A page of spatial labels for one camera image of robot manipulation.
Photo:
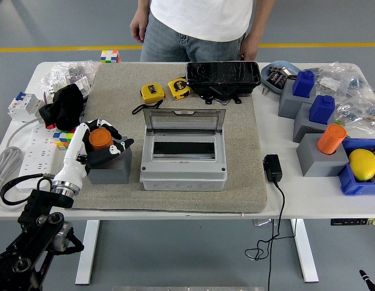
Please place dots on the grey-brown table mat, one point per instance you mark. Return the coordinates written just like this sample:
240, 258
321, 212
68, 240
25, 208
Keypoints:
175, 203

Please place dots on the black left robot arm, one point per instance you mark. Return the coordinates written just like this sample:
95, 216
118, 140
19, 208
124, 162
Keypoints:
38, 212

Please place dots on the metal bracket under table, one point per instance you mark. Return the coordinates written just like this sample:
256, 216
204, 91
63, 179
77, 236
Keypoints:
261, 222

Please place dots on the black plastic tray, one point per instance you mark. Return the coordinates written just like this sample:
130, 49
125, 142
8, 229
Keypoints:
223, 74

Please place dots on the clear bags of components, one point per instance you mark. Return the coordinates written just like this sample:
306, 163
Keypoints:
350, 88

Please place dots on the small metal clip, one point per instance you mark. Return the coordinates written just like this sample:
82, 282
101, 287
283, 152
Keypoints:
265, 91

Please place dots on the small green object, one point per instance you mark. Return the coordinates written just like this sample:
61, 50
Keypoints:
339, 122

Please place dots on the white blue circuit breaker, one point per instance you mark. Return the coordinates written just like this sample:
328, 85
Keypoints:
23, 104

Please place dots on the blue plastic bin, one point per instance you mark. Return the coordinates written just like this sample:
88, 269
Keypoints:
350, 186

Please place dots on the person's right hand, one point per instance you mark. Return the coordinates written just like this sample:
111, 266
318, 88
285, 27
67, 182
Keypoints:
138, 28

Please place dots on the person's left hand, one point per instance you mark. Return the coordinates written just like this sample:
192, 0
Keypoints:
250, 45

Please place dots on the orange cylinder battery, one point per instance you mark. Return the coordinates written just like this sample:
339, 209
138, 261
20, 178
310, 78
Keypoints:
331, 139
99, 139

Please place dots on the black table control panel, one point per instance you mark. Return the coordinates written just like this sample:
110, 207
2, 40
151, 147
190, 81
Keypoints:
350, 222

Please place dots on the blue block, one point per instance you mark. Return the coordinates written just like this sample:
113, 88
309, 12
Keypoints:
322, 109
303, 83

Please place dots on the grey block with round hole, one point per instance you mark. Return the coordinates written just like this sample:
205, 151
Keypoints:
111, 174

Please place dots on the yellow lemon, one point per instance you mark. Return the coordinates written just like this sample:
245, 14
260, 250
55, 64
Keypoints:
363, 165

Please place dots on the black cloth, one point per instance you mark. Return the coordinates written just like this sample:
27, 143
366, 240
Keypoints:
66, 106

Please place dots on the person's left forearm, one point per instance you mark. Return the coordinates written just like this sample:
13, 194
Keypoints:
263, 18

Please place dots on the light blue dish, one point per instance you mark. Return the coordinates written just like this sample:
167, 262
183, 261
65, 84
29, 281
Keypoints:
281, 64

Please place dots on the small silver piece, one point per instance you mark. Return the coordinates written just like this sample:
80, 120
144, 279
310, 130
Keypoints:
286, 72

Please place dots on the smoky transparent box lid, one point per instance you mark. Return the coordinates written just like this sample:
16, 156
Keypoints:
157, 121

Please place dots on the person's right forearm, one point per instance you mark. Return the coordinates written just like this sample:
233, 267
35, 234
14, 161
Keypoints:
143, 10

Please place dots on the white power strip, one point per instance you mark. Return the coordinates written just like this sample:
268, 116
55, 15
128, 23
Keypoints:
38, 151

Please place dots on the dark component packet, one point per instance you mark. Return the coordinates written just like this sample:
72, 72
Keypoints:
278, 80
274, 70

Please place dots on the clear bag of small parts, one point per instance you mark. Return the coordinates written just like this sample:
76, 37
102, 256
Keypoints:
63, 71

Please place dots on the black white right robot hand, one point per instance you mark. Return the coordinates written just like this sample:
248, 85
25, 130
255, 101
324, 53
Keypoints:
364, 276

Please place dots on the grey electrical enclosure box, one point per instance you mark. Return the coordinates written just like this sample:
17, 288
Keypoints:
182, 179

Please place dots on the person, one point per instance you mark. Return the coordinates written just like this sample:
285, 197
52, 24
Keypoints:
199, 18

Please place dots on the grey block holder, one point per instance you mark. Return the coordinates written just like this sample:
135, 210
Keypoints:
288, 104
302, 127
317, 165

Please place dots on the black power adapter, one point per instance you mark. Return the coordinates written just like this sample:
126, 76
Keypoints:
273, 168

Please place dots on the colourful puzzle cube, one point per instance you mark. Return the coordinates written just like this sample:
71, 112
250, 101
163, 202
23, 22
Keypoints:
64, 138
110, 56

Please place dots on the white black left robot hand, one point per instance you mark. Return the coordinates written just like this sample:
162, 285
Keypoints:
73, 154

